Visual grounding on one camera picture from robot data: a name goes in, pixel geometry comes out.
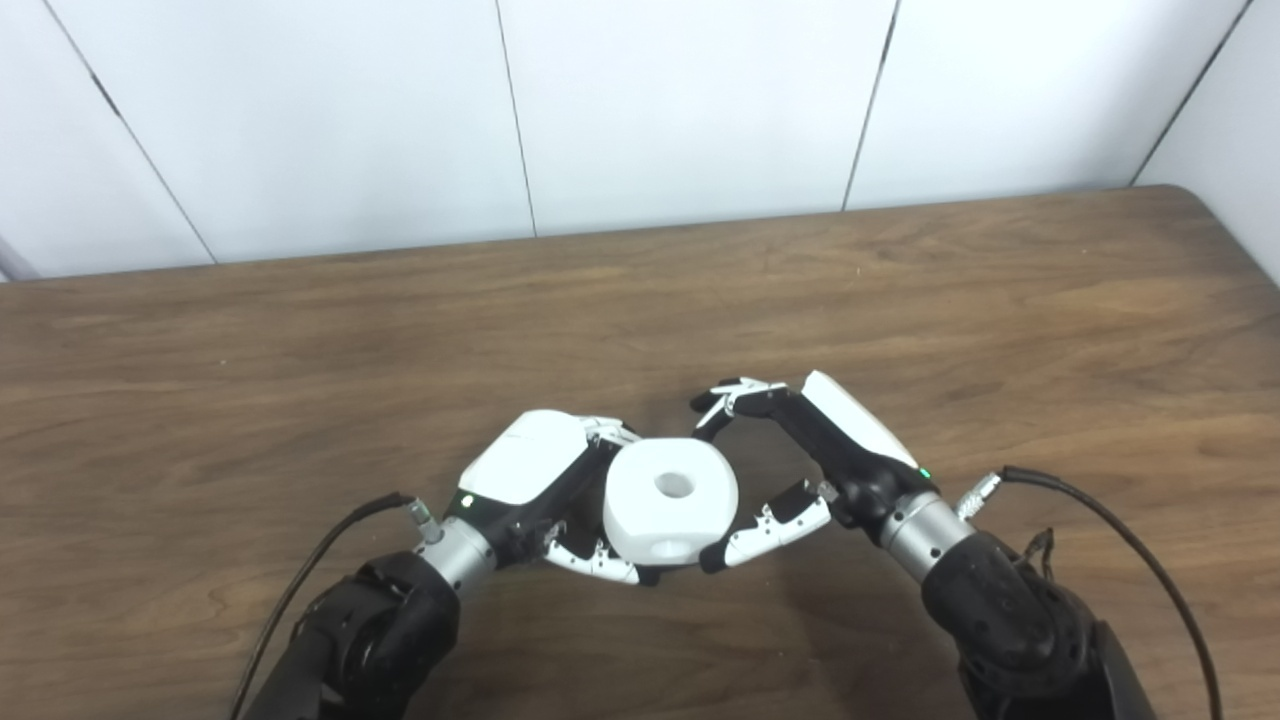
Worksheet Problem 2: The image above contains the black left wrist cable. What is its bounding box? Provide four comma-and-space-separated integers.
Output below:
230, 491, 442, 720

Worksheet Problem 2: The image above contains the thin black wire loop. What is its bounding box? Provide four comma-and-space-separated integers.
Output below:
1018, 527, 1057, 583

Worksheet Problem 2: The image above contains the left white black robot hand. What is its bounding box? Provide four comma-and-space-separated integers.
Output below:
445, 409, 661, 586

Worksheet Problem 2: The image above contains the round white piece with holes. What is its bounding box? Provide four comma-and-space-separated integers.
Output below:
603, 438, 740, 567

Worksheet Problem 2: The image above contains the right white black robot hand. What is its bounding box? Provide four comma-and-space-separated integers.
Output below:
690, 371, 936, 574

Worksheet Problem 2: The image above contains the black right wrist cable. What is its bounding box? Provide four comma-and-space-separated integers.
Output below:
955, 465, 1223, 720

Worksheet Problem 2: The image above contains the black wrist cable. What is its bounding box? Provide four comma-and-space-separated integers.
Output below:
230, 491, 442, 720
955, 465, 1223, 720

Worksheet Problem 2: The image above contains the grey wall corner strip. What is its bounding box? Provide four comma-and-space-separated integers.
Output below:
0, 235, 41, 284

